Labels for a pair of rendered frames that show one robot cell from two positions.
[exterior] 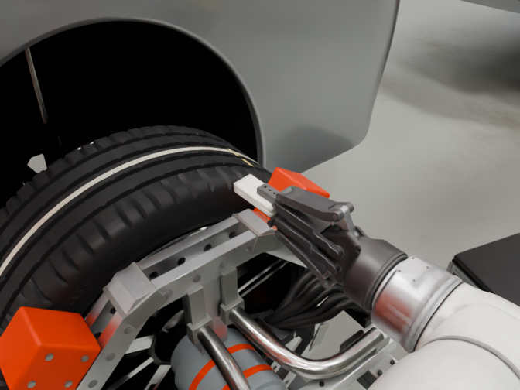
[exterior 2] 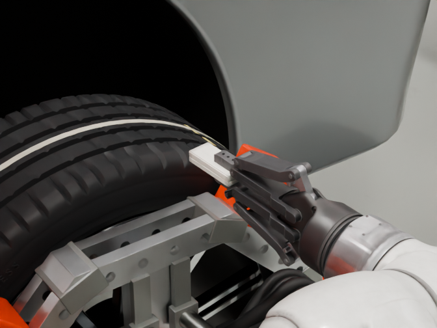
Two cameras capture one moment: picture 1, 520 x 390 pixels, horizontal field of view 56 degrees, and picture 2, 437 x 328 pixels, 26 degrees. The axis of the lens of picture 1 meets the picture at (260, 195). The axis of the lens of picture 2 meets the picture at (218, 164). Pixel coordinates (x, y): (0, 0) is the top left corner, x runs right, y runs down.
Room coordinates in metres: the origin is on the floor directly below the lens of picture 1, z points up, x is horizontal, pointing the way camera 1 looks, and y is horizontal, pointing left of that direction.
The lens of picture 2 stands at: (-0.43, -0.04, 1.78)
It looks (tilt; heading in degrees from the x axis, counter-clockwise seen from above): 31 degrees down; 3
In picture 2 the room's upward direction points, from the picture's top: straight up
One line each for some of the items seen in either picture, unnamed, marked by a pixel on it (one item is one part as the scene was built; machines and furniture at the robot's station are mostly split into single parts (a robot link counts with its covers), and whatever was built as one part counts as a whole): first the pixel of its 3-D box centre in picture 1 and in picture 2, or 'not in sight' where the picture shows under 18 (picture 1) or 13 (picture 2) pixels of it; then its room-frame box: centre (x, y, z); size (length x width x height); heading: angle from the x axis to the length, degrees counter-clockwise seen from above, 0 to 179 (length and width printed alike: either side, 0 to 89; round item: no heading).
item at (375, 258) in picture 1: (357, 261); (316, 228); (0.38, -0.11, 1.21); 0.09 x 0.07 x 0.08; 44
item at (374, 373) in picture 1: (369, 364); not in sight; (0.44, -0.17, 0.93); 0.09 x 0.05 x 0.05; 38
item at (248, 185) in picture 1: (260, 193); (218, 161); (0.50, 0.00, 1.22); 0.07 x 0.03 x 0.01; 44
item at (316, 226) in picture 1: (312, 223); (272, 189); (0.43, -0.06, 1.23); 0.11 x 0.04 x 0.01; 44
